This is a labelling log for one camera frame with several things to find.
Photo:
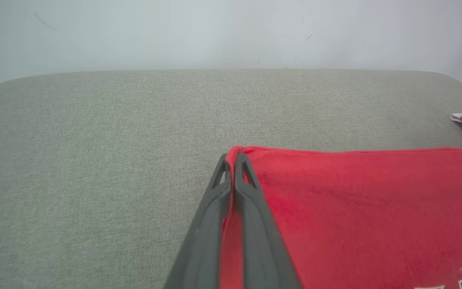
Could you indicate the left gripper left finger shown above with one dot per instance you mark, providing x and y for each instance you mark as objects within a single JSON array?
[{"x": 203, "y": 241}]

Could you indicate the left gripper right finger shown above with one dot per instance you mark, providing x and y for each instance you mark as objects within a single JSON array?
[{"x": 261, "y": 241}]

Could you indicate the red shirt with white hem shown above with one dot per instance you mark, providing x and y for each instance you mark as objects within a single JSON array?
[{"x": 375, "y": 208}]

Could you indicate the grey fabric sofa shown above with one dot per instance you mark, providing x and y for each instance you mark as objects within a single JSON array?
[{"x": 94, "y": 160}]

